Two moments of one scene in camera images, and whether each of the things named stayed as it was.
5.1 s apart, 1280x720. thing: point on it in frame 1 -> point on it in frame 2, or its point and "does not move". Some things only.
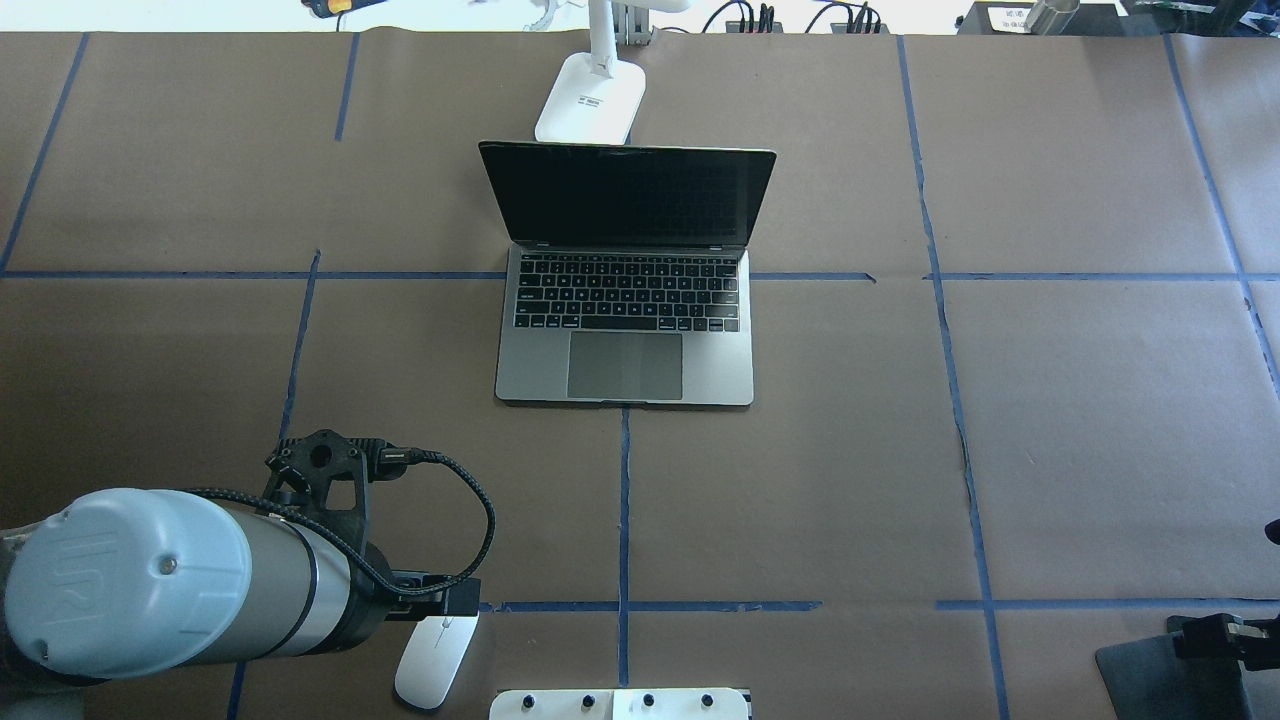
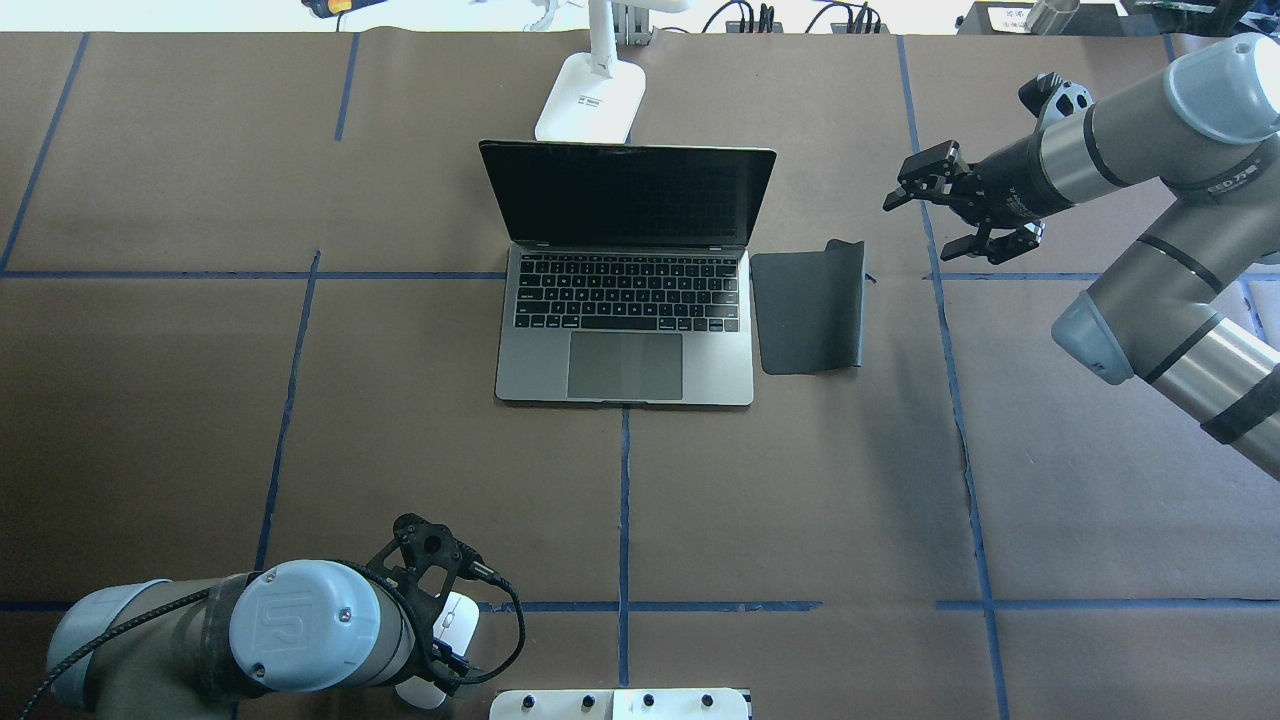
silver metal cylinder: x=1049 y=17 does not move
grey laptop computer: x=628 y=281 does not move
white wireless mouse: x=431 y=658 does not move
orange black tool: x=327 y=7 does not move
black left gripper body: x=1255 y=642 -> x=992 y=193
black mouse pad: x=1147 y=679 -> x=810 y=308
